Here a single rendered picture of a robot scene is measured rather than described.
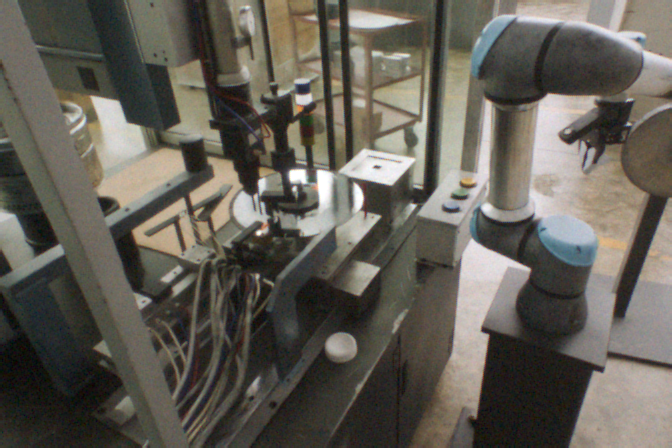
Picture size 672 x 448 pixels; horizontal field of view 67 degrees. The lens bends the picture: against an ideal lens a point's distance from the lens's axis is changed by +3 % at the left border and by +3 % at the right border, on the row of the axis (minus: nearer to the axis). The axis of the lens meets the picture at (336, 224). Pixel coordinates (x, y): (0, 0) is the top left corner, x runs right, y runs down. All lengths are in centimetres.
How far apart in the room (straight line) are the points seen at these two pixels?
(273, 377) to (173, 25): 70
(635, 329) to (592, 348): 122
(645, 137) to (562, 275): 92
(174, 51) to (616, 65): 72
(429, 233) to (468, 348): 96
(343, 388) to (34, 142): 76
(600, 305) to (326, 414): 69
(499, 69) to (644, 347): 163
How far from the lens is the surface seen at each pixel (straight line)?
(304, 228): 115
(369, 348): 113
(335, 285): 118
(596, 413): 210
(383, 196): 144
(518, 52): 94
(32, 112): 50
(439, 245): 130
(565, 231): 114
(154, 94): 103
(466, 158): 151
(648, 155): 199
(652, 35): 402
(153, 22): 96
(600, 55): 92
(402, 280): 130
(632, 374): 228
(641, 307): 255
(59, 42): 132
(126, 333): 63
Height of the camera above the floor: 159
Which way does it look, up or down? 34 degrees down
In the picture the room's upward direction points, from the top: 4 degrees counter-clockwise
